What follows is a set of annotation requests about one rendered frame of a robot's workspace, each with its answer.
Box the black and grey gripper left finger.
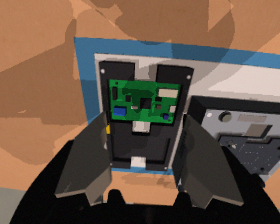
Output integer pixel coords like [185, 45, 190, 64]
[9, 111, 112, 224]

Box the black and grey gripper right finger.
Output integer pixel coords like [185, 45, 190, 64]
[181, 114, 280, 224]

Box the green circuit board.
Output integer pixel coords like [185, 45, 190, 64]
[109, 80, 181, 124]

